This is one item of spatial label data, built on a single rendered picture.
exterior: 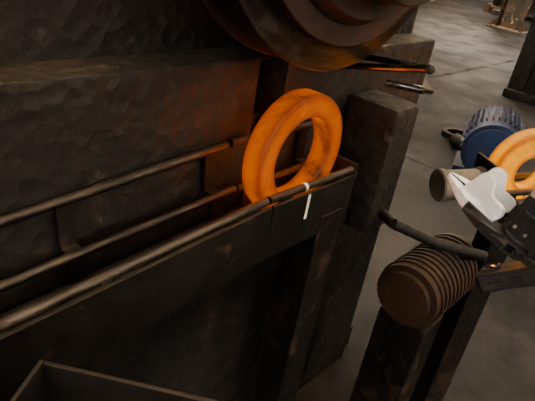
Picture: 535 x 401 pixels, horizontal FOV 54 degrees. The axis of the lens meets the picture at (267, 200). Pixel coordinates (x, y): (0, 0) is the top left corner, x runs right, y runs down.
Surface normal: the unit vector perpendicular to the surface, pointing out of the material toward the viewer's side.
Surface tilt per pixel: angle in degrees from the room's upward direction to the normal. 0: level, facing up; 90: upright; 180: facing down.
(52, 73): 0
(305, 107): 90
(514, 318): 0
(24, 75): 0
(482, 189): 88
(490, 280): 89
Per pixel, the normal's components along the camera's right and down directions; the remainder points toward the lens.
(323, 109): 0.73, 0.42
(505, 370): 0.15, -0.87
